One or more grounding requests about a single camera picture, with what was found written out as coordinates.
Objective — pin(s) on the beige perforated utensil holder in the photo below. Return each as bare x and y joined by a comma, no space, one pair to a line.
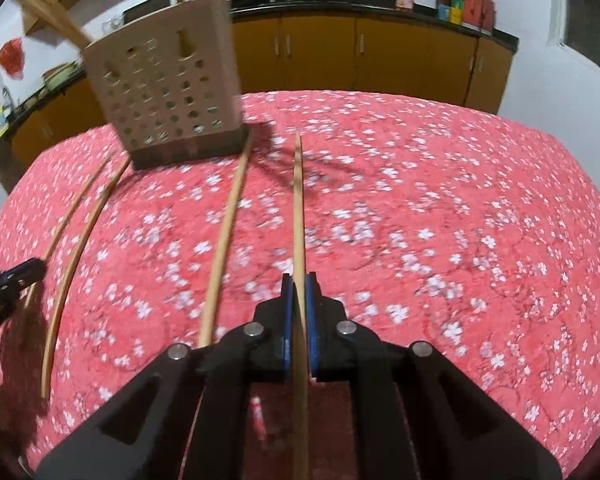
170,90

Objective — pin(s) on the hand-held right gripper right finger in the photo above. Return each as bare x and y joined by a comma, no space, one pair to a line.
314,325

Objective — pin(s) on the red plastic bag on hook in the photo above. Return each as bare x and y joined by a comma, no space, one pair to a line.
12,57

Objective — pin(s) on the wooden lower cabinets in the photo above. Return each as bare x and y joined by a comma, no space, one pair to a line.
330,50

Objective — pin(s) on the black kitchen countertop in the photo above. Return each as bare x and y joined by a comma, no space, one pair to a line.
360,2

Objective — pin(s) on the dark cutting board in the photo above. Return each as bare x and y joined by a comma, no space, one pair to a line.
147,8

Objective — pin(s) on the red carton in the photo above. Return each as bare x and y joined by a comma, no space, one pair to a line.
479,10

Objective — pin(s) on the glass jars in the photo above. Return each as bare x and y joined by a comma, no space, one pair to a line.
112,23

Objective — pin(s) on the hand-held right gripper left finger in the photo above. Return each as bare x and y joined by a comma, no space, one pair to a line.
287,320

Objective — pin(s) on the red floral tablecloth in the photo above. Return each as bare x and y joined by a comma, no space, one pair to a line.
430,210

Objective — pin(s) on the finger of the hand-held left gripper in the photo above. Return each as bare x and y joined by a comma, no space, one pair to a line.
32,266
0,295

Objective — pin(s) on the colourful box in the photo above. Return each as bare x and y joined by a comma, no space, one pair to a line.
450,9

